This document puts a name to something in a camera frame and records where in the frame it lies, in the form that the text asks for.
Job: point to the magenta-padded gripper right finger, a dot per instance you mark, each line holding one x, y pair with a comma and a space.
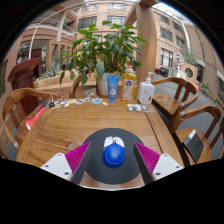
166, 165

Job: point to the round black mouse pad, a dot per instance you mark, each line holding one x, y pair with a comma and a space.
113, 175

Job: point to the white pump bottle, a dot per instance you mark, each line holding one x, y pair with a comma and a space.
146, 93

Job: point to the blue squeeze tube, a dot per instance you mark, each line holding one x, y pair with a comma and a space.
112, 88

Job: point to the key bunch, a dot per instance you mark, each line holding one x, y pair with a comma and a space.
51, 103

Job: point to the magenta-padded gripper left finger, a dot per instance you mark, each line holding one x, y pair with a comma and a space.
56, 165

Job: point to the clear plastic packet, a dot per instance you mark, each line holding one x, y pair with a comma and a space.
134, 107

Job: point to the red booklet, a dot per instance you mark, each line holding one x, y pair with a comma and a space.
35, 119

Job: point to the green potted plant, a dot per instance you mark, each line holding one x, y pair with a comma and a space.
106, 50

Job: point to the yellow dish soap bottle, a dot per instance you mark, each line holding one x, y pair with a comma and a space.
128, 86

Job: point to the dark red wooden lectern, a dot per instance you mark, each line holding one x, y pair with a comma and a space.
25, 76

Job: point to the wooden pillar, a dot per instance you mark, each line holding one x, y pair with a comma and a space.
146, 43

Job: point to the wooden armchair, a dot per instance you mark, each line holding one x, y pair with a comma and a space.
166, 100
6, 113
180, 136
74, 88

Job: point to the black folder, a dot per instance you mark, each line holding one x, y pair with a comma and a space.
194, 146

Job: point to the blue and white computer mouse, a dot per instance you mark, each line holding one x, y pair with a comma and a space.
113, 155

